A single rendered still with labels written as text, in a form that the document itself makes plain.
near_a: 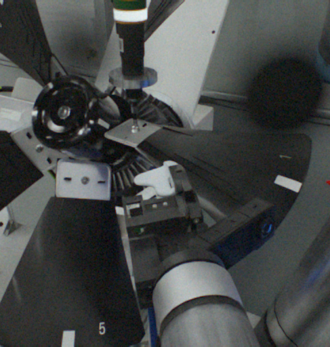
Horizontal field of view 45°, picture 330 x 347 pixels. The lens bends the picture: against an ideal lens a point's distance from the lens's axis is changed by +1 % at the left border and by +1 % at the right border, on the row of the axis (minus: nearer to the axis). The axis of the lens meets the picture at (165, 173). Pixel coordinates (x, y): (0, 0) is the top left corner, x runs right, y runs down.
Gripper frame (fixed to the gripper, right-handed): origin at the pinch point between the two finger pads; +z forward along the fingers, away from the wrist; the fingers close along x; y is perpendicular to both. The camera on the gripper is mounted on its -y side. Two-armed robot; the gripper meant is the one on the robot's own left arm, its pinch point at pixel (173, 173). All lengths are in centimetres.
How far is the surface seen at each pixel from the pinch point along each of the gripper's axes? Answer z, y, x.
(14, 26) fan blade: 36.7, 21.8, -15.0
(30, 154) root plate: 19.0, 22.1, 2.8
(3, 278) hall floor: 107, 75, 109
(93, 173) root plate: 11.7, 11.6, 4.6
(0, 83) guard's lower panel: 136, 54, 24
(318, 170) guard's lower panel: 54, -53, 43
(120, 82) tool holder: 8.5, 4.8, -10.8
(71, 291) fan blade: -1.7, 17.5, 16.2
